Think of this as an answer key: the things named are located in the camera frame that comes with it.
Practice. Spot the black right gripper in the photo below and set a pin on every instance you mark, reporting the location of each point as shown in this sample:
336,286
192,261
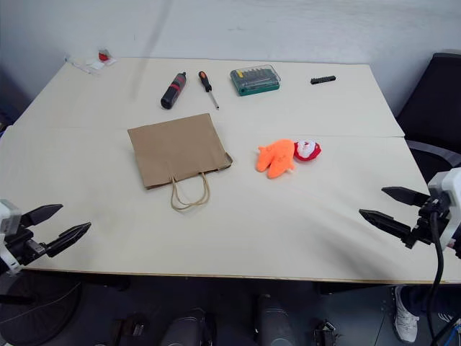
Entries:
426,221

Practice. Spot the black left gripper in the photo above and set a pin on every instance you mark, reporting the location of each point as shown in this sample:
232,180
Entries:
22,248

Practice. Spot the round black stand base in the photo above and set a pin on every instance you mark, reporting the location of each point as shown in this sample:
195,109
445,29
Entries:
39,313

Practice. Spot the dark trouser leg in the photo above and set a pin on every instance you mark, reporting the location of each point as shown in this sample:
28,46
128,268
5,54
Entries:
425,299

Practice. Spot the black office chair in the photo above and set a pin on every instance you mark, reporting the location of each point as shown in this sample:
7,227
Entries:
432,115

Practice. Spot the red white plush toy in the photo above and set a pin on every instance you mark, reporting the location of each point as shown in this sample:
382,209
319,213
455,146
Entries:
306,151

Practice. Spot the white sneaker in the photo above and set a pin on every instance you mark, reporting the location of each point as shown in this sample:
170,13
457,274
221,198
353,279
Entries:
406,320

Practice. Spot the orange plush toy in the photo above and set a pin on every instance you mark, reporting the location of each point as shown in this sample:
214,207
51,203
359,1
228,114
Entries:
277,158

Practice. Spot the black bit holder strip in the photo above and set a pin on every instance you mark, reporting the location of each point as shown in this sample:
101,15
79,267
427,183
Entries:
323,79

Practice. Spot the clear plastic wrapper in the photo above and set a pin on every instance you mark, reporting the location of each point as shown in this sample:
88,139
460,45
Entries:
81,65

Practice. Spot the dark rounded grey shape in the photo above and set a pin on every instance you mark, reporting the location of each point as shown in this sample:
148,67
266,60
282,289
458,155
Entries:
275,320
187,329

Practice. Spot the clear packet with red item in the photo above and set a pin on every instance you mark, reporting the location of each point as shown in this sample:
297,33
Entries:
105,57

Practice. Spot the black red electric screwdriver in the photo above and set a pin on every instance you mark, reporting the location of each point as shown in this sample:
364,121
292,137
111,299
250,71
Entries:
173,91

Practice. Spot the green screwdriver bit box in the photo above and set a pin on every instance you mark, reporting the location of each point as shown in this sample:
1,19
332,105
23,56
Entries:
255,81

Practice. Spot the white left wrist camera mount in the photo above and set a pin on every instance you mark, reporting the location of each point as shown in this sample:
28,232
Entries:
8,216

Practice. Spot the black table frame bar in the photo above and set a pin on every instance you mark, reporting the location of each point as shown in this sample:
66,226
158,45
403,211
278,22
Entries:
106,282
354,288

